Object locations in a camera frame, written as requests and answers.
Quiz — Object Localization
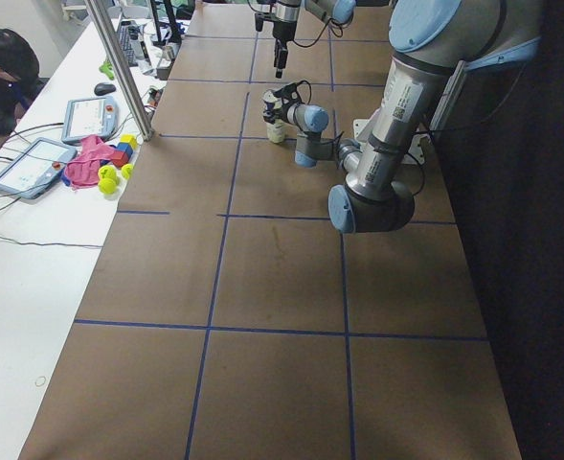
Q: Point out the yellow cube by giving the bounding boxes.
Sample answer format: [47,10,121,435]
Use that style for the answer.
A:
[117,134,138,151]

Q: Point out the far teach pendant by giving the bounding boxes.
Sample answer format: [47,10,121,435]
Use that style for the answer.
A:
[61,96,119,145]

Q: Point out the seated person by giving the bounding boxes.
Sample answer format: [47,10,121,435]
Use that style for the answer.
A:
[0,29,45,148]

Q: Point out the green plastic tool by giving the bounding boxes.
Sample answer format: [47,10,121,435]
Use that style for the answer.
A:
[99,59,115,81]

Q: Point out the black computer mouse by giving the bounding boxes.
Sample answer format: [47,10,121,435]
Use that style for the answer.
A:
[94,82,116,96]

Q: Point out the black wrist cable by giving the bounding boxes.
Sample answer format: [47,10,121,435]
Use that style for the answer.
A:
[290,80,354,159]
[247,0,350,48]

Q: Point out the black keyboard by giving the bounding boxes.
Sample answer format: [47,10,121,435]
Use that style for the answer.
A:
[116,23,137,67]

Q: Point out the yellow balls on side table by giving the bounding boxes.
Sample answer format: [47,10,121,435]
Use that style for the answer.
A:
[98,163,133,196]

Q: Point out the teach pendant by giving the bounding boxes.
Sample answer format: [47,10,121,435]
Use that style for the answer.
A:
[0,138,78,199]
[61,96,119,145]

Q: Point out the pink cloth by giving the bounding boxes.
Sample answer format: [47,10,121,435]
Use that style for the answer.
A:
[63,135,115,189]

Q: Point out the red and blue block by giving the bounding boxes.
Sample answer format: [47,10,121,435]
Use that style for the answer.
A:
[106,142,133,169]

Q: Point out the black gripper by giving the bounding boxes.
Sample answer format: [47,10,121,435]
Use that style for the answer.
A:
[262,94,293,124]
[273,18,297,79]

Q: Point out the near teach pendant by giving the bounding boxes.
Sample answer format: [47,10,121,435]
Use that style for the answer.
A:
[0,138,78,199]

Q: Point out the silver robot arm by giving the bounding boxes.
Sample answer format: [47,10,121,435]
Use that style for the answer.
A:
[262,1,544,233]

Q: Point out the clear tennis ball tube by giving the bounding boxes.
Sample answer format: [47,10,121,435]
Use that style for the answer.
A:
[262,89,286,144]

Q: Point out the aluminium frame post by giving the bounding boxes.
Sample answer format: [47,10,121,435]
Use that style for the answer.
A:
[84,0,154,142]

